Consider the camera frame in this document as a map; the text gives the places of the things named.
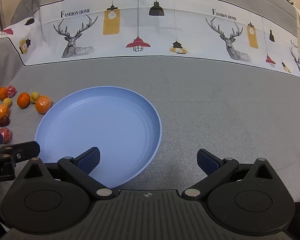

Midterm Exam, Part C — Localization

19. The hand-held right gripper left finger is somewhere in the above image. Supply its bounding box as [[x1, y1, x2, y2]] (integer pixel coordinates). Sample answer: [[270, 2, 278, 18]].
[[12, 147, 114, 200]]

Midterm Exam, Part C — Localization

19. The plastic-wrapped orange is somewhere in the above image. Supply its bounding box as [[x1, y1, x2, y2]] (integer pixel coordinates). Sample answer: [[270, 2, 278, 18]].
[[35, 95, 52, 114], [0, 104, 10, 120]]

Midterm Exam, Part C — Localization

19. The blue round plate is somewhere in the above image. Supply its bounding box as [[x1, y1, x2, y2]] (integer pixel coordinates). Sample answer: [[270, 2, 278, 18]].
[[35, 86, 163, 189]]

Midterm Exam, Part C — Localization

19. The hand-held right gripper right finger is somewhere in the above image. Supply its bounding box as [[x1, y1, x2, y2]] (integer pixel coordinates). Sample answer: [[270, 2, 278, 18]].
[[182, 149, 285, 200]]

